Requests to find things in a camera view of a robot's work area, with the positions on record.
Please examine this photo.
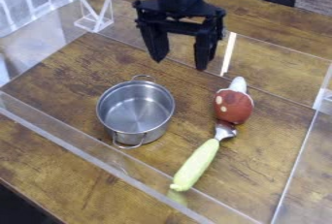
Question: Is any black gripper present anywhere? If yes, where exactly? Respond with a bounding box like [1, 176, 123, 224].
[132, 0, 226, 71]

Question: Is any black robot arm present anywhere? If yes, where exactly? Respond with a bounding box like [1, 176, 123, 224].
[132, 0, 226, 71]

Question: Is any red toy mushroom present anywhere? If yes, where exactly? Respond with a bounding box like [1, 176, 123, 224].
[212, 77, 254, 124]

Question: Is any small steel pot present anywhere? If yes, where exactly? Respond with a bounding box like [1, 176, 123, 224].
[96, 75, 175, 149]

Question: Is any clear acrylic bracket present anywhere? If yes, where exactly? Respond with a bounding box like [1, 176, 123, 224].
[73, 0, 113, 33]

